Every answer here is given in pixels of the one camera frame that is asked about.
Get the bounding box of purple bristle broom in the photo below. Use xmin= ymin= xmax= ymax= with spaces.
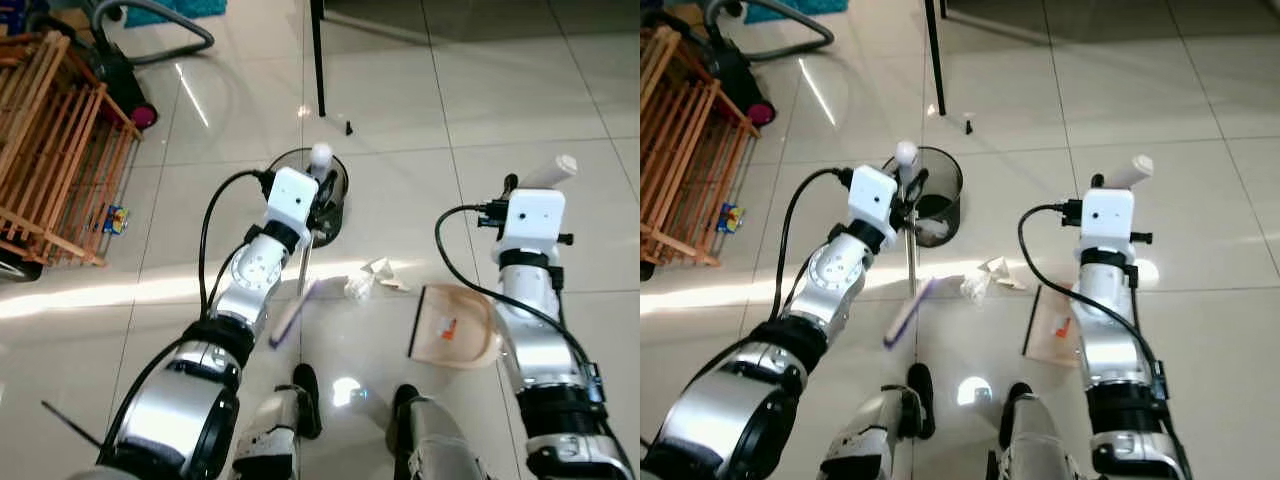
xmin=268 ymin=143 xmax=336 ymax=350
xmin=882 ymin=140 xmax=941 ymax=350

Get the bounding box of beige dustpan with white handle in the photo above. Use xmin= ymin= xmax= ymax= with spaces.
xmin=1022 ymin=154 xmax=1163 ymax=366
xmin=408 ymin=154 xmax=579 ymax=369

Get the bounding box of black mesh waste bin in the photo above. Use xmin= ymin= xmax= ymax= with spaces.
xmin=882 ymin=146 xmax=964 ymax=248
xmin=266 ymin=147 xmax=350 ymax=249

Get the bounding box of crumpled beige paper piece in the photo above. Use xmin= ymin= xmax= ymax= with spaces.
xmin=362 ymin=258 xmax=411 ymax=293
xmin=978 ymin=256 xmax=1027 ymax=291

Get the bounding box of black furniture leg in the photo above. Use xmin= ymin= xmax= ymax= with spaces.
xmin=309 ymin=0 xmax=329 ymax=119
xmin=924 ymin=0 xmax=947 ymax=117

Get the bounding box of wooden slatted rack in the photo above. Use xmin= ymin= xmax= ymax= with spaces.
xmin=0 ymin=30 xmax=143 ymax=269
xmin=640 ymin=25 xmax=761 ymax=268

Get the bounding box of black vacuum cleaner pink wheel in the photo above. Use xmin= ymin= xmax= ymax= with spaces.
xmin=700 ymin=35 xmax=779 ymax=128
xmin=85 ymin=38 xmax=159 ymax=131

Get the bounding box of teal rug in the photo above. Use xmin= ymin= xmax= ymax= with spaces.
xmin=745 ymin=0 xmax=851 ymax=23
xmin=125 ymin=0 xmax=229 ymax=28

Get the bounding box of silver left robot leg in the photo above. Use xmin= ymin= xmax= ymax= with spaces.
xmin=232 ymin=363 xmax=323 ymax=480
xmin=818 ymin=362 xmax=936 ymax=480

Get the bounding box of silver robot leg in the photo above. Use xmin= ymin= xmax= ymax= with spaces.
xmin=985 ymin=382 xmax=1091 ymax=480
xmin=818 ymin=362 xmax=936 ymax=480
xmin=390 ymin=384 xmax=491 ymax=480
xmin=232 ymin=363 xmax=323 ymax=480

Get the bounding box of silver right robot leg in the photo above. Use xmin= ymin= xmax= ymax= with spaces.
xmin=390 ymin=384 xmax=491 ymax=480
xmin=985 ymin=382 xmax=1091 ymax=480

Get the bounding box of thin black antenna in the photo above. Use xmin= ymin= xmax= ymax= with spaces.
xmin=40 ymin=400 xmax=104 ymax=448

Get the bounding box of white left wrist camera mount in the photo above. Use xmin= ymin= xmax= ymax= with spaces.
xmin=847 ymin=164 xmax=900 ymax=230
xmin=264 ymin=167 xmax=320 ymax=237

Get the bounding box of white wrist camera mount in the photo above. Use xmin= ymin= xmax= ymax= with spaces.
xmin=847 ymin=164 xmax=900 ymax=230
xmin=496 ymin=187 xmax=567 ymax=264
xmin=1080 ymin=187 xmax=1137 ymax=260
xmin=264 ymin=167 xmax=320 ymax=237

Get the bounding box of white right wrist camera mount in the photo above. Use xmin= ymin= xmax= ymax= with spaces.
xmin=496 ymin=187 xmax=567 ymax=264
xmin=1080 ymin=187 xmax=1137 ymax=260

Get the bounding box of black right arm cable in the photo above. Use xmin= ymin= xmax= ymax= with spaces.
xmin=434 ymin=203 xmax=601 ymax=401
xmin=1018 ymin=205 xmax=1166 ymax=401

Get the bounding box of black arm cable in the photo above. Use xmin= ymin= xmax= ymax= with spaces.
xmin=434 ymin=203 xmax=601 ymax=401
xmin=100 ymin=168 xmax=276 ymax=461
xmin=1018 ymin=205 xmax=1166 ymax=401
xmin=772 ymin=168 xmax=851 ymax=326

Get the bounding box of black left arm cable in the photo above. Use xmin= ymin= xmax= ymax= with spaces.
xmin=100 ymin=168 xmax=276 ymax=461
xmin=772 ymin=168 xmax=851 ymax=326

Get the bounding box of grey vacuum hose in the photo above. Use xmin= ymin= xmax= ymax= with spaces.
xmin=703 ymin=0 xmax=836 ymax=63
xmin=88 ymin=0 xmax=216 ymax=67

